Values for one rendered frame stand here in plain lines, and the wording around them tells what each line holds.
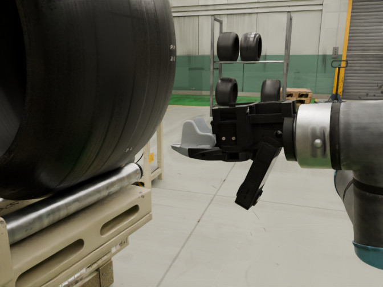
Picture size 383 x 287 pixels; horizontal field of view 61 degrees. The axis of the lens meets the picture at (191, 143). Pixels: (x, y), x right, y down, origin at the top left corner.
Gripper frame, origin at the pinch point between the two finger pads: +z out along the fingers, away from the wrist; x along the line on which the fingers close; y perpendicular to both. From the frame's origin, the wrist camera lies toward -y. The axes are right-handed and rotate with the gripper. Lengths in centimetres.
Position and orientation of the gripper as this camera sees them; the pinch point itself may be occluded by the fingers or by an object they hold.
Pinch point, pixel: (179, 150)
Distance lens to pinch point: 56.0
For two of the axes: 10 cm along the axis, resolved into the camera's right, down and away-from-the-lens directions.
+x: -4.8, 2.1, -8.5
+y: -1.1, -9.8, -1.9
